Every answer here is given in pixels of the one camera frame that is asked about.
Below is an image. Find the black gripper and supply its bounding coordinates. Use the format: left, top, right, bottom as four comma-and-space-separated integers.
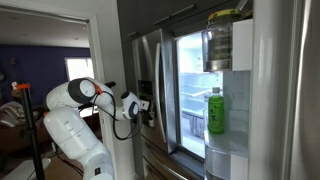
141, 110, 155, 128

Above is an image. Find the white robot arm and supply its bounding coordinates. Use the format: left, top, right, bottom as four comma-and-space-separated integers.
43, 77, 150, 180

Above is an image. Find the stainless steel fridge left door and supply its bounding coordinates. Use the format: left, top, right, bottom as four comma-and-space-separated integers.
133, 29, 177, 154

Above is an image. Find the open fridge right door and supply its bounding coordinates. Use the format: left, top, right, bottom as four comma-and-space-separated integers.
220, 0, 320, 180

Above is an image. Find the green tea bottle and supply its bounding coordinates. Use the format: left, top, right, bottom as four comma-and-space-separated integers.
208, 87, 224, 134

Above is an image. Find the clear door shelf bin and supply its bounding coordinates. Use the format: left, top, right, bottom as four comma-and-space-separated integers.
204, 131, 249, 180

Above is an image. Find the glass jar yellow lid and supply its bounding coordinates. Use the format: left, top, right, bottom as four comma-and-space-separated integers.
201, 9, 241, 72

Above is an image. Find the black tripod pole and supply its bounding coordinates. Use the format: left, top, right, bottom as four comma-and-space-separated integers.
16, 83, 45, 180

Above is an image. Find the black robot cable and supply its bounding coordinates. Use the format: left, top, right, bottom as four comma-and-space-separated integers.
94, 89, 143, 141

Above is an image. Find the bottom freezer drawer handle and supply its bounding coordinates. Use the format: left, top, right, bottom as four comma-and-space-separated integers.
141, 143, 188, 180

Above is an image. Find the vertical steel door handle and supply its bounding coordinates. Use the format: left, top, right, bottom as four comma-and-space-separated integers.
154, 43, 166, 139

